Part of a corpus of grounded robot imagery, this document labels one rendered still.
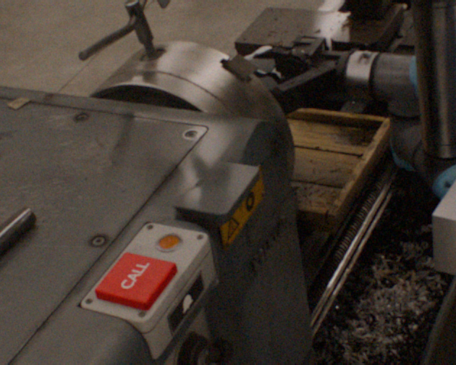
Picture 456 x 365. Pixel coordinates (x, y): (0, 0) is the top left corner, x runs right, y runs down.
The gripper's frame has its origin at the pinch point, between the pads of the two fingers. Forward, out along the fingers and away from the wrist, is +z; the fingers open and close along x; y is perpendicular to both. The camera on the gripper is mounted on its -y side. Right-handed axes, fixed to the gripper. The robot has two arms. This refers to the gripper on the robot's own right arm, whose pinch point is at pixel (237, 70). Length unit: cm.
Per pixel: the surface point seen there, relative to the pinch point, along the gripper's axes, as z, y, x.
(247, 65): -12.1, -15.9, 11.3
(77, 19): 210, 196, -107
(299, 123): -2.6, 13.7, -19.5
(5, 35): 237, 174, -106
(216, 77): -12.1, -24.5, 14.3
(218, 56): -10.3, -20.3, 15.1
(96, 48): -8, -42, 28
